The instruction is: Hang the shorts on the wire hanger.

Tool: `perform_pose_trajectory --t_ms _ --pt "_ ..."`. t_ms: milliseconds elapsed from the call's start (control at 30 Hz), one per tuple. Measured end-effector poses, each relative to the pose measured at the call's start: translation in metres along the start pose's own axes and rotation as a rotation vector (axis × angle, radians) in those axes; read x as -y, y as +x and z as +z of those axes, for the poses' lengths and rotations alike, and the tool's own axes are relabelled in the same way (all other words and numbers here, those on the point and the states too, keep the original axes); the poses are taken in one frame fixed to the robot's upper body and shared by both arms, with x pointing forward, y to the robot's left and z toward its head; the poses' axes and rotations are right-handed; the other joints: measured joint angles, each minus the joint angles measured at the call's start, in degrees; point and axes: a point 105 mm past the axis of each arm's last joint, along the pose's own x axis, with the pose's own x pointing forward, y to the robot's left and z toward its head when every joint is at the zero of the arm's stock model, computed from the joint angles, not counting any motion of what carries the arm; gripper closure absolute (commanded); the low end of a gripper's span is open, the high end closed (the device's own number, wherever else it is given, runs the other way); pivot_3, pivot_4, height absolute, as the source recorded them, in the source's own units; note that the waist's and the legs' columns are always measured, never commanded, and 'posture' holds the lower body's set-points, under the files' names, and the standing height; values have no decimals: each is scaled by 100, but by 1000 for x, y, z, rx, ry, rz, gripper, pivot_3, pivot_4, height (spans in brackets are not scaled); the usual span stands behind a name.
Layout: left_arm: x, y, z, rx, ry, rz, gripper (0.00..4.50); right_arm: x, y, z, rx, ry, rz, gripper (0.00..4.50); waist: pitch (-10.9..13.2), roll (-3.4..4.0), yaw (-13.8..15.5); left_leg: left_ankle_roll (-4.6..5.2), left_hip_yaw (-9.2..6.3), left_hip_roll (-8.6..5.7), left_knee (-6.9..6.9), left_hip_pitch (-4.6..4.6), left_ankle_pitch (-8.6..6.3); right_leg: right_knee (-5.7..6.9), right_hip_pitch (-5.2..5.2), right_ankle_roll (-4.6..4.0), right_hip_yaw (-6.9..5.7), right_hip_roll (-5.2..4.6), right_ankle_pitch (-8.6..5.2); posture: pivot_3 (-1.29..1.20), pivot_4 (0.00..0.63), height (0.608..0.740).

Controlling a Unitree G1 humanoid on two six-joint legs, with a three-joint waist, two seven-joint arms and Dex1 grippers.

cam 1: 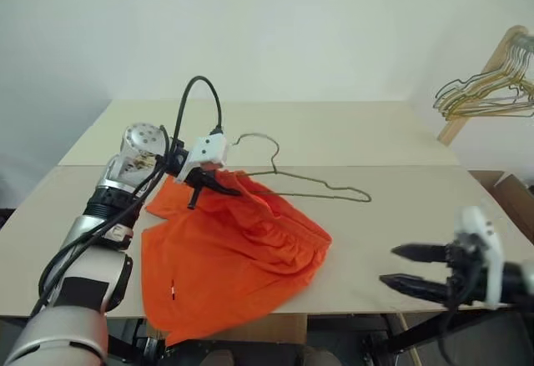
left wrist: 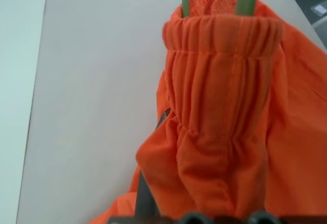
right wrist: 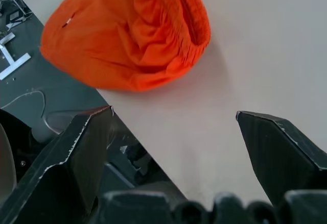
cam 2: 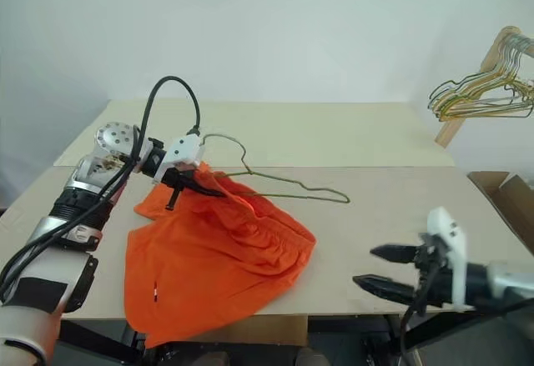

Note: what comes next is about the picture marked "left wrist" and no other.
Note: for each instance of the orange shorts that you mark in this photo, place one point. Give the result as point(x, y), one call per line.
point(230, 81)

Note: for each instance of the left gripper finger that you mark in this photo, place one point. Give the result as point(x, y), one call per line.
point(146, 201)

